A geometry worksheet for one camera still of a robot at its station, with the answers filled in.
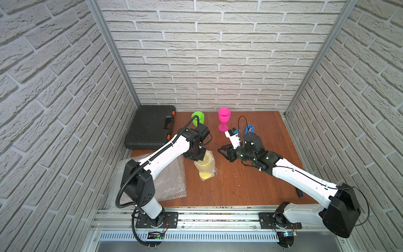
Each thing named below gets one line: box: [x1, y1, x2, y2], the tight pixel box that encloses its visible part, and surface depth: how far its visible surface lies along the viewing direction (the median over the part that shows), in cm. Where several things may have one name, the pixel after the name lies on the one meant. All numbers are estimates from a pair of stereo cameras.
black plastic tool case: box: [124, 105, 177, 151], surface depth 105 cm
